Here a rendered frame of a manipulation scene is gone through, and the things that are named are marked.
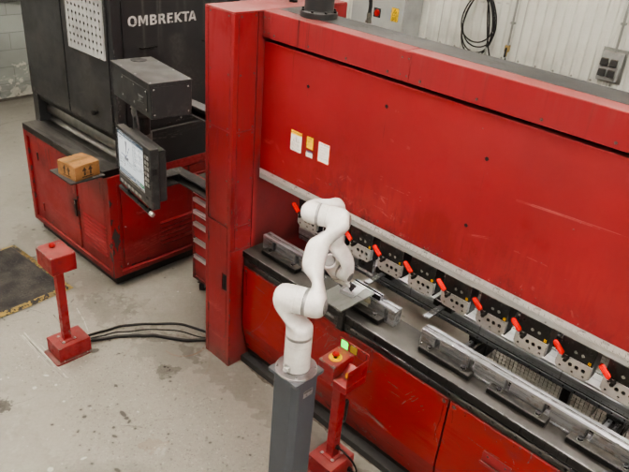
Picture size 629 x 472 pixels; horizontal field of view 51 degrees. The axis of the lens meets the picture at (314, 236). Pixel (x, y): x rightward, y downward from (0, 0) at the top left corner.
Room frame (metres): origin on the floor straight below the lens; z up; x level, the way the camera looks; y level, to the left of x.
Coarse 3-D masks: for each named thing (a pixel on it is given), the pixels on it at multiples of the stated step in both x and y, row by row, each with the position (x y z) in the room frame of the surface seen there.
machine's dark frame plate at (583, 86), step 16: (368, 32) 3.22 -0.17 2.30; (384, 32) 3.25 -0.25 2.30; (400, 32) 3.29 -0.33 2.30; (432, 48) 3.00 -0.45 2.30; (448, 48) 3.03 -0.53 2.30; (480, 64) 2.77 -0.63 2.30; (496, 64) 2.80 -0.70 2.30; (512, 64) 2.83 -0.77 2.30; (544, 80) 2.60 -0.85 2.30; (560, 80) 2.62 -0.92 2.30; (576, 80) 2.65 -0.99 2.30; (608, 96) 2.43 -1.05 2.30; (624, 96) 2.45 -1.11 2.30
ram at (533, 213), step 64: (320, 64) 3.28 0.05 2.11; (320, 128) 3.26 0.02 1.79; (384, 128) 2.98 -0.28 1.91; (448, 128) 2.74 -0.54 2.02; (512, 128) 2.55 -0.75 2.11; (320, 192) 3.23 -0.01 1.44; (384, 192) 2.94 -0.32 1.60; (448, 192) 2.70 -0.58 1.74; (512, 192) 2.50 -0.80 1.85; (576, 192) 2.33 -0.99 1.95; (448, 256) 2.66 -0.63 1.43; (512, 256) 2.45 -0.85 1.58; (576, 256) 2.28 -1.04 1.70; (576, 320) 2.23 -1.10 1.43
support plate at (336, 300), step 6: (354, 282) 3.04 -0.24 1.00; (330, 288) 2.95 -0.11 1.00; (336, 288) 2.96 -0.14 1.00; (342, 288) 2.96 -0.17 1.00; (366, 288) 2.98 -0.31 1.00; (330, 294) 2.90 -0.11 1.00; (336, 294) 2.90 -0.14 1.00; (342, 294) 2.91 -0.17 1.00; (360, 294) 2.92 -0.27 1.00; (366, 294) 2.93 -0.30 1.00; (372, 294) 2.94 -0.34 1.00; (330, 300) 2.85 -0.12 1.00; (336, 300) 2.85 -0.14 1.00; (342, 300) 2.86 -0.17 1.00; (348, 300) 2.86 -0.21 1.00; (354, 300) 2.87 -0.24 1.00; (360, 300) 2.87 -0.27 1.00; (336, 306) 2.79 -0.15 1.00; (342, 306) 2.80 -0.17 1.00; (348, 306) 2.80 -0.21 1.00
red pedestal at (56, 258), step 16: (48, 256) 3.34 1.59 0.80; (64, 256) 3.36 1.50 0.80; (48, 272) 3.33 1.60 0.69; (64, 272) 3.35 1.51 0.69; (64, 288) 3.41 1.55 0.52; (64, 304) 3.40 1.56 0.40; (64, 320) 3.40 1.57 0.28; (64, 336) 3.39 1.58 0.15; (80, 336) 3.45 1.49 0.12; (48, 352) 3.39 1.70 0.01; (64, 352) 3.31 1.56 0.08; (80, 352) 3.40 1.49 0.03
